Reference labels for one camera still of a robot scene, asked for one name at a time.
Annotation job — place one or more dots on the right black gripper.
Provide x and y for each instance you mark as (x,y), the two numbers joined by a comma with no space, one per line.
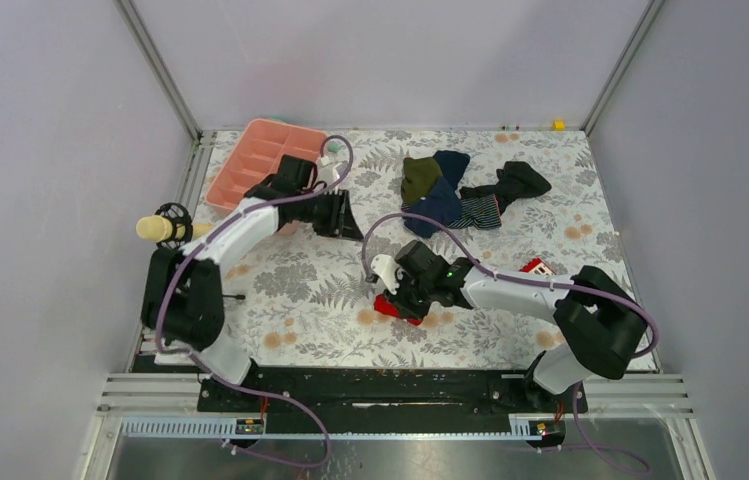
(406,310)

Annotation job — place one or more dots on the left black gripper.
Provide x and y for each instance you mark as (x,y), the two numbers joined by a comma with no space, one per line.
(341,222)

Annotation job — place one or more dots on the red underwear white trim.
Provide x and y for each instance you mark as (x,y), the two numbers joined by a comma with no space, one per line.
(384,307)

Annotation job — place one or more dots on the pink divided organizer tray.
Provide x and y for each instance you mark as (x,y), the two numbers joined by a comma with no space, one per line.
(257,154)

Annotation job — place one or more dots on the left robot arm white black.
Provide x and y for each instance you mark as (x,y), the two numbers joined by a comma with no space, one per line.
(183,299)

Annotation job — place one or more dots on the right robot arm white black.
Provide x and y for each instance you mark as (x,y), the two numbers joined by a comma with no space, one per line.
(600,326)

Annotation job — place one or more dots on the navy blue underwear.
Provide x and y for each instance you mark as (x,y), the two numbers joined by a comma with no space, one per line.
(442,203)

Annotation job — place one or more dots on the striped grey underwear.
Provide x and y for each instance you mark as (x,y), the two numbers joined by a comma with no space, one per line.
(482,213)

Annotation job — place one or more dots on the olive green underwear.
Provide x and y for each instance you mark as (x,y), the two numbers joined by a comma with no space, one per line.
(419,176)

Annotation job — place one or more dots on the black underwear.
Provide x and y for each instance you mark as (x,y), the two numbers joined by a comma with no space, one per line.
(516,180)

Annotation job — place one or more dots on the red white grid block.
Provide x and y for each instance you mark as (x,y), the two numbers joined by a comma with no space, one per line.
(539,267)

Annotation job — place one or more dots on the floral patterned table mat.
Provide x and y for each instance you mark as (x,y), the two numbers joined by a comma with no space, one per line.
(297,299)

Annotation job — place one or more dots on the microphone with foam cover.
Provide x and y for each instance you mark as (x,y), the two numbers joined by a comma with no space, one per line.
(171,226)

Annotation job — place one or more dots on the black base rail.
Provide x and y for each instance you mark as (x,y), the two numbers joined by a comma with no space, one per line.
(386,401)

